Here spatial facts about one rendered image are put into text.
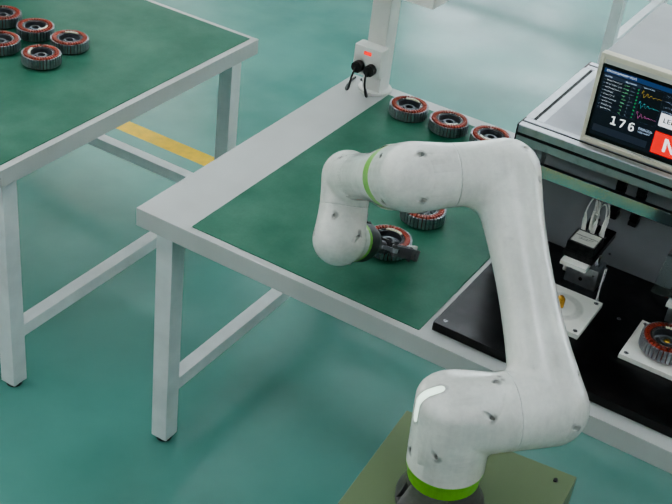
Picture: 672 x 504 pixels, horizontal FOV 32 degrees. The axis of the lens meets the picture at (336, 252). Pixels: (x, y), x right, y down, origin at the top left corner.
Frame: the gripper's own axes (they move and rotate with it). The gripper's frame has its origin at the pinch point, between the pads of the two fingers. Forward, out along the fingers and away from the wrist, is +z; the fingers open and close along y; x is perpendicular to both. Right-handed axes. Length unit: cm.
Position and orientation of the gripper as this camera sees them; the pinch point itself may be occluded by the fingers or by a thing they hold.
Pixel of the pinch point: (387, 242)
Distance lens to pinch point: 271.0
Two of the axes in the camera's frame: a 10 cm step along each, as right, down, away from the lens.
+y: -8.9, -3.3, 3.2
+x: -3.2, 9.4, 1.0
